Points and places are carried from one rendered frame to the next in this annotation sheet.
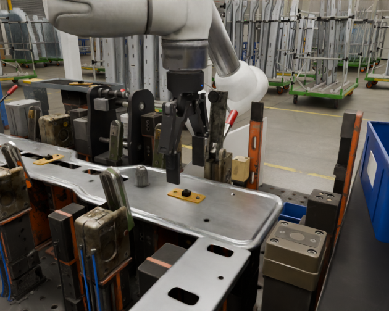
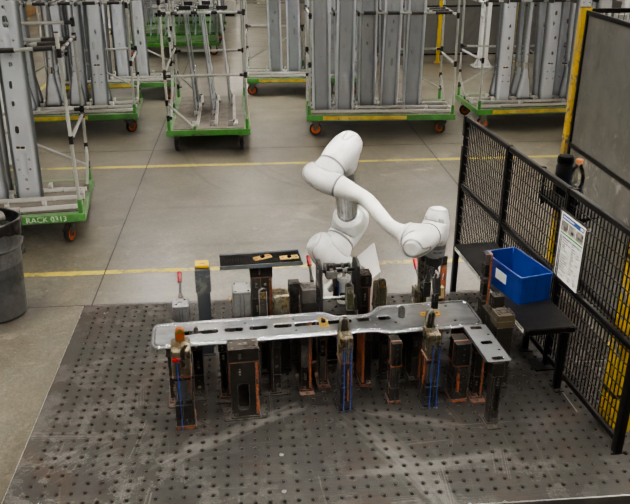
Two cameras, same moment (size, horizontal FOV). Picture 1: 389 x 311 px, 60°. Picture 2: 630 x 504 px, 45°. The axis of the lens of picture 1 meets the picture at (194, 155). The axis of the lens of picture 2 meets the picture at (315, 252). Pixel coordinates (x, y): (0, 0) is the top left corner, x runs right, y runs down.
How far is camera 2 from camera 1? 2.79 m
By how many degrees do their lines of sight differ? 36
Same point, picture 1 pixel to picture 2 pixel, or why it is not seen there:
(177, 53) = (440, 251)
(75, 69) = not seen: outside the picture
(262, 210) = (466, 308)
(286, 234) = (500, 312)
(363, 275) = (525, 316)
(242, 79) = (361, 220)
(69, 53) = not seen: outside the picture
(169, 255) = (458, 337)
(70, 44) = not seen: outside the picture
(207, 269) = (481, 334)
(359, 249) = (516, 309)
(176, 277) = (477, 339)
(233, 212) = (458, 313)
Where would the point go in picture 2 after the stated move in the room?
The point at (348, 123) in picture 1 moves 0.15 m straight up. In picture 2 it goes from (488, 258) to (491, 227)
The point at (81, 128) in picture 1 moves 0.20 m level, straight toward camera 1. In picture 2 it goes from (310, 295) to (350, 306)
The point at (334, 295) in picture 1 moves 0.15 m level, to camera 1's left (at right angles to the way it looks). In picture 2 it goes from (524, 323) to (501, 335)
